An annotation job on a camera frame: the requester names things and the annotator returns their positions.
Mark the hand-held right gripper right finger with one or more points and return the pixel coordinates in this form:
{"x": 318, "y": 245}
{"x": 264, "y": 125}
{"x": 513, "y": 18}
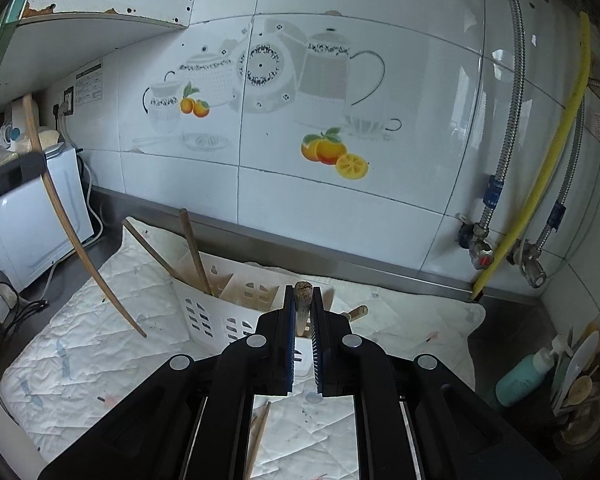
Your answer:
{"x": 319, "y": 355}

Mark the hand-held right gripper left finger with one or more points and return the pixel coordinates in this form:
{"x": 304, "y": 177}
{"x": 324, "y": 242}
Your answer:
{"x": 290, "y": 355}

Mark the black wall socket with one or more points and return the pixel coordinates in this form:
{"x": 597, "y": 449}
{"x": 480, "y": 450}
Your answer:
{"x": 68, "y": 101}

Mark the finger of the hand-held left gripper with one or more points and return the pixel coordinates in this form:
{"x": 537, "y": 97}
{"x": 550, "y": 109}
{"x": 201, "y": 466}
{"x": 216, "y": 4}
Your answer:
{"x": 10, "y": 180}

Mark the pale yellow bundle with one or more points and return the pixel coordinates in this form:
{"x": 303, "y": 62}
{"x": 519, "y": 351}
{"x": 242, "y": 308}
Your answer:
{"x": 50, "y": 137}

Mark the green wall cabinet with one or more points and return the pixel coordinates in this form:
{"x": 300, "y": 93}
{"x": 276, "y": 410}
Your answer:
{"x": 80, "y": 45}

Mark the white quilted mat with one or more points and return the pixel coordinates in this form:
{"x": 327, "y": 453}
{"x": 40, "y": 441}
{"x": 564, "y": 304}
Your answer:
{"x": 105, "y": 360}

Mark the pile of wooden chopsticks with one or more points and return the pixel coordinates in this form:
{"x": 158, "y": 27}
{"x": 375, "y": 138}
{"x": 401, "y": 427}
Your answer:
{"x": 260, "y": 430}

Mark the metal water valve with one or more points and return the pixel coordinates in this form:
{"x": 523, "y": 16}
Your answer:
{"x": 530, "y": 265}
{"x": 477, "y": 247}

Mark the cream plastic utensil holder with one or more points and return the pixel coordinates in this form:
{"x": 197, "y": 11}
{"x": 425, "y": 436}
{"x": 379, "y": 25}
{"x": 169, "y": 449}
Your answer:
{"x": 215, "y": 315}

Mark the white rice paddle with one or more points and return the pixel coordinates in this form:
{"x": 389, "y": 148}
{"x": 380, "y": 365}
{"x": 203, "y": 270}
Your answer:
{"x": 580, "y": 360}

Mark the wall instruction sticker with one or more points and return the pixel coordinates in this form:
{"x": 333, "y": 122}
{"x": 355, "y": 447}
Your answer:
{"x": 88, "y": 82}

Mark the black utensil pot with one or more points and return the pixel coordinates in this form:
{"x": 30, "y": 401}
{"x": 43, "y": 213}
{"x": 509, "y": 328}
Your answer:
{"x": 585, "y": 425}

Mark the teal pump bottle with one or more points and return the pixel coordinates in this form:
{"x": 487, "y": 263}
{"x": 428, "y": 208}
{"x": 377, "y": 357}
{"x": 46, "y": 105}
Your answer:
{"x": 522, "y": 377}

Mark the white microwave oven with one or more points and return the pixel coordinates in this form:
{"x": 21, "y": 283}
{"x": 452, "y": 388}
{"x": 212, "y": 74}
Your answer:
{"x": 35, "y": 230}

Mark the white electric kettle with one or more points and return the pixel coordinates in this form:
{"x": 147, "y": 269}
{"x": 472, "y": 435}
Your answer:
{"x": 15, "y": 127}

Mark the wooden spoon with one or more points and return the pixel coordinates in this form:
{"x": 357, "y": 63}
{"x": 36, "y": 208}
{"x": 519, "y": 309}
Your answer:
{"x": 580, "y": 390}

